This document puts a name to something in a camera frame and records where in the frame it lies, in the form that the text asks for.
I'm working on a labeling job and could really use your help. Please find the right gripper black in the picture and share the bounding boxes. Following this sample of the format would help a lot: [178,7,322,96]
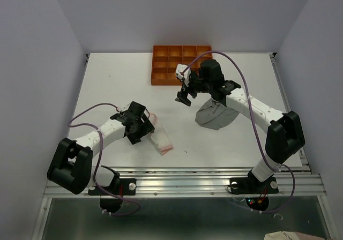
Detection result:
[174,71,212,106]

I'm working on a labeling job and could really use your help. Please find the white pink grey underwear pile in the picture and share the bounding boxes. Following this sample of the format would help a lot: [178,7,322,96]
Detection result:
[148,113,174,156]

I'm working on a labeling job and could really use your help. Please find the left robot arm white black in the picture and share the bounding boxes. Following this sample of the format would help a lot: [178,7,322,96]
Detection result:
[47,101,155,194]

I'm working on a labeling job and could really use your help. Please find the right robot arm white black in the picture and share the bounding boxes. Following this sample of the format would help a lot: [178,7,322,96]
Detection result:
[175,59,305,192]

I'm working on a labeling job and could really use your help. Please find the orange compartment tray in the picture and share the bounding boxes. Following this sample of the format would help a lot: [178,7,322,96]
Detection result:
[151,45,217,86]

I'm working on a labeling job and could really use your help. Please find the white pink bag corner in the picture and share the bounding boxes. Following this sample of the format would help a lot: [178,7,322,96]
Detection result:
[264,231,323,240]

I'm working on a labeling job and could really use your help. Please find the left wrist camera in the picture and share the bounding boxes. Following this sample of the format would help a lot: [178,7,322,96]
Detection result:
[117,104,130,113]

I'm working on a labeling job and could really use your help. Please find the aluminium rail frame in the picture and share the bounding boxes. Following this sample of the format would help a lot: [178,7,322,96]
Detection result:
[42,52,329,240]

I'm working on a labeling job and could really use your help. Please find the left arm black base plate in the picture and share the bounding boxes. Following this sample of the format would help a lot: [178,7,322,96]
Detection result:
[88,178,137,197]

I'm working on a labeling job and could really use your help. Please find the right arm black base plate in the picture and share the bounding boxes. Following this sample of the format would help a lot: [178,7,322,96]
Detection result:
[227,177,279,196]

